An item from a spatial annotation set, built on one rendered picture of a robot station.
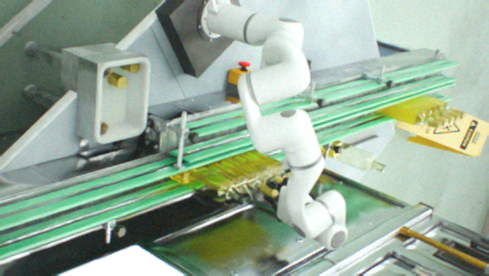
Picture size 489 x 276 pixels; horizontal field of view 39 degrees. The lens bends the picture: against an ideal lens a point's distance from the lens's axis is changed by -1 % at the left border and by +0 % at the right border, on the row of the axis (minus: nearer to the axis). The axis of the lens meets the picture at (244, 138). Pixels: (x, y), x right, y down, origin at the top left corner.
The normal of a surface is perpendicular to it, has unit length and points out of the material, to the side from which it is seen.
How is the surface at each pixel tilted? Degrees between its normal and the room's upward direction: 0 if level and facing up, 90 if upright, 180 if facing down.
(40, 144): 0
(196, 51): 1
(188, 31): 1
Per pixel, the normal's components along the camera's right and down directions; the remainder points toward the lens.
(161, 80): 0.75, 0.32
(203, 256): 0.13, -0.93
